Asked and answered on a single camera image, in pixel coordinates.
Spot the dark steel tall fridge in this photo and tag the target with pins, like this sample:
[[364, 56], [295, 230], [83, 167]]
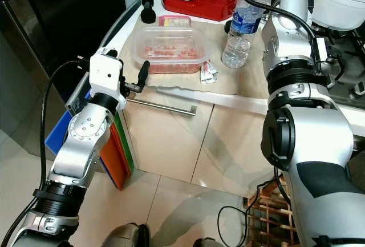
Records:
[[68, 19]]

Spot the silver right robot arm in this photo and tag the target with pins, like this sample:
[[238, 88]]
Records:
[[308, 144]]

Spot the small pink lidded container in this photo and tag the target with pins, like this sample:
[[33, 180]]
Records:
[[174, 21]]

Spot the black round cap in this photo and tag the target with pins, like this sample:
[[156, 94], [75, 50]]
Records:
[[228, 27]]

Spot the steel gas stove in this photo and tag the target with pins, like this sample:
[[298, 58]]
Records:
[[348, 70]]

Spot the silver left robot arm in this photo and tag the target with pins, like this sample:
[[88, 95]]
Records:
[[85, 138]]

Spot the robot leg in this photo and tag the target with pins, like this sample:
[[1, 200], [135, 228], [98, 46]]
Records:
[[208, 243], [126, 237]]

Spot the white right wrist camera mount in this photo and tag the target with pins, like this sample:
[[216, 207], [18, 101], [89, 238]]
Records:
[[342, 1]]

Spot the beige place mat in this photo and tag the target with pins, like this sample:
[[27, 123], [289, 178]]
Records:
[[239, 81]]

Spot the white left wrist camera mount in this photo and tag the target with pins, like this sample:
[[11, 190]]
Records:
[[107, 75]]

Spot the robot left leg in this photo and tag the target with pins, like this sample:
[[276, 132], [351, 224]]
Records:
[[126, 237]]

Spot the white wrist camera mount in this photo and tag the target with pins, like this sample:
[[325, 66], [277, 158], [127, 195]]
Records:
[[107, 75], [342, 1]]

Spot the green flat board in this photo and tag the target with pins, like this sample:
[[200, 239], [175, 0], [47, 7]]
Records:
[[129, 150]]

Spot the clear water bottle blue label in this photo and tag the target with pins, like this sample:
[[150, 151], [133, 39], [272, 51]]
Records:
[[242, 36]]

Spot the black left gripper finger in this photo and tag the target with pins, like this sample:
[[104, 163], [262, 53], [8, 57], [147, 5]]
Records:
[[143, 73]]

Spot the black tamper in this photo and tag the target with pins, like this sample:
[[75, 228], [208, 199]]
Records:
[[148, 11]]

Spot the wooden slatted rack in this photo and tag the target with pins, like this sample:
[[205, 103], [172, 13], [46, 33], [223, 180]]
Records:
[[268, 224]]

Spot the blue flat board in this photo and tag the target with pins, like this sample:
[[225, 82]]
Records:
[[57, 141]]

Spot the clear plastic food container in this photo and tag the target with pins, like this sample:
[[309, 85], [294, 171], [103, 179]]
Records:
[[171, 50]]

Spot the robot right leg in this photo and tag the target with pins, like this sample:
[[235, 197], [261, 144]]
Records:
[[208, 243]]

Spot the orange flat board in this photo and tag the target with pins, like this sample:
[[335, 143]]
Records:
[[114, 161]]

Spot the red white small packet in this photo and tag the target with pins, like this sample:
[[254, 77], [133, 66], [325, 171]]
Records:
[[209, 74]]

